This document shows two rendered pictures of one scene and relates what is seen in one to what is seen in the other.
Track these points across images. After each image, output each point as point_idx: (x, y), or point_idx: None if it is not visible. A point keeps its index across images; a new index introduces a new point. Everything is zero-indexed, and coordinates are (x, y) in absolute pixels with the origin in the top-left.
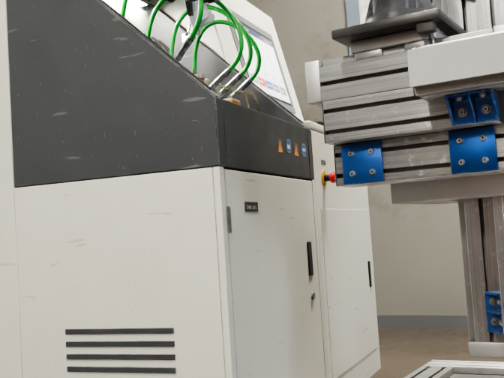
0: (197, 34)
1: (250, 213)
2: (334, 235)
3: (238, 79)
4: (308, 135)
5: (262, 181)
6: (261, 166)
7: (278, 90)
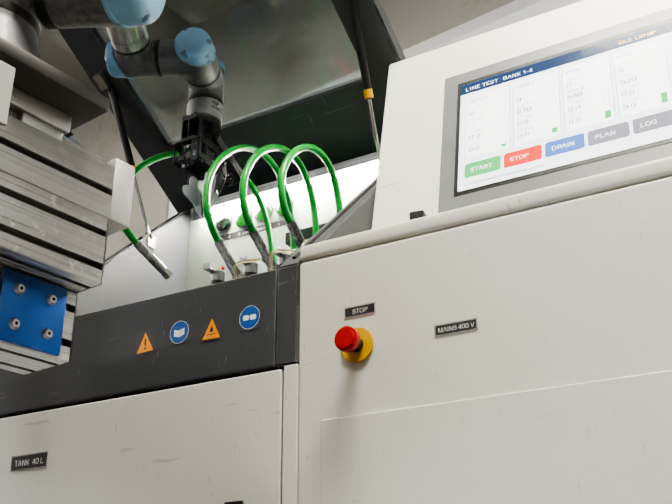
0: (201, 217)
1: (25, 471)
2: (409, 473)
3: (252, 239)
4: (281, 280)
5: (72, 416)
6: (73, 393)
7: (620, 132)
